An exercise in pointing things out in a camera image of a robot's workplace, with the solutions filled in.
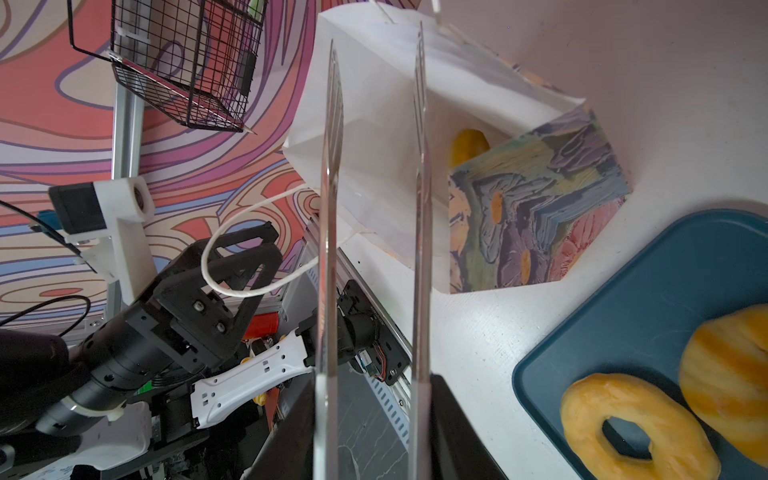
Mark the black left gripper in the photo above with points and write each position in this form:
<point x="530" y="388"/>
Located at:
<point x="195" y="328"/>

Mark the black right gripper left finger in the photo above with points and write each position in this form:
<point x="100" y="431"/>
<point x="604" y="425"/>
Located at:
<point x="289" y="453"/>

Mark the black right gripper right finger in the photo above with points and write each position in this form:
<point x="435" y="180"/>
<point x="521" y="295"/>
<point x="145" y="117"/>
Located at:
<point x="456" y="450"/>

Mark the metal serving tongs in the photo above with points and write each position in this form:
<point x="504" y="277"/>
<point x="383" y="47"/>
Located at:
<point x="325" y="439"/>

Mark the glazed ring donut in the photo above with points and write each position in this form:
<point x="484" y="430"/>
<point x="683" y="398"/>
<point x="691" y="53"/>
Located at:
<point x="622" y="427"/>
<point x="468" y="144"/>

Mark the floral paper gift bag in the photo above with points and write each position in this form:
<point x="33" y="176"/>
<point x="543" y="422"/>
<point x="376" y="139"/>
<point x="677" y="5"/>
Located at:
<point x="520" y="214"/>

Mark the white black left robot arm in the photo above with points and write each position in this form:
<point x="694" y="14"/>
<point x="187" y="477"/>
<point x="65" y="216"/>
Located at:
<point x="38" y="372"/>

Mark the striped twisted bread roll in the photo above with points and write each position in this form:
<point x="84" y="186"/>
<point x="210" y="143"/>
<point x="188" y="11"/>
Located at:
<point x="723" y="378"/>

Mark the green white item in basket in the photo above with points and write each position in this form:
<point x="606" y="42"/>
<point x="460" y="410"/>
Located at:
<point x="256" y="9"/>

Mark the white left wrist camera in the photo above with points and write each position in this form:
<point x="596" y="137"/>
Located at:
<point x="112" y="215"/>

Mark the black wire basket side wall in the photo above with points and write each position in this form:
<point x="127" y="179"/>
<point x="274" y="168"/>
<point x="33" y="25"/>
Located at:
<point x="192" y="60"/>

